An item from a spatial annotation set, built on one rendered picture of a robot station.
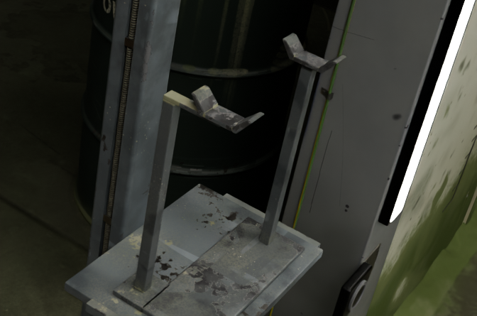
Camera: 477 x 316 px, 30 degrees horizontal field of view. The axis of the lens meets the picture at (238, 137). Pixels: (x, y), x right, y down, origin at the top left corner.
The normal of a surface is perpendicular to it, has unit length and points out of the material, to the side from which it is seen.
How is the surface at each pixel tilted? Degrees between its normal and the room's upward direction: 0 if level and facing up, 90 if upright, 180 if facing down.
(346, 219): 90
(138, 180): 90
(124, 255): 0
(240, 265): 0
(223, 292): 0
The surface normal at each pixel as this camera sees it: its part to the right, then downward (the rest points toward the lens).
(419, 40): -0.53, 0.38
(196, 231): 0.18, -0.83
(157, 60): 0.83, 0.42
